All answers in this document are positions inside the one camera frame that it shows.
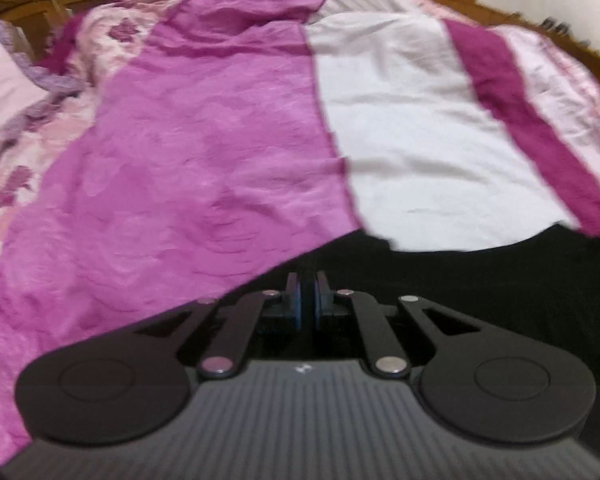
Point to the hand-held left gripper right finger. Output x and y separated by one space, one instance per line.
321 302

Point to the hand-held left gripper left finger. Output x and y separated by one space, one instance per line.
295 305

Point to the black button cardigan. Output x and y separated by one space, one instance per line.
480 300

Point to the pink floral patchwork quilt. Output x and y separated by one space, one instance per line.
220 150

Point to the small dark items on shelf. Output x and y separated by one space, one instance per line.
555 26

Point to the pink floral ruffled pillow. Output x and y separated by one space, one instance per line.
5 75

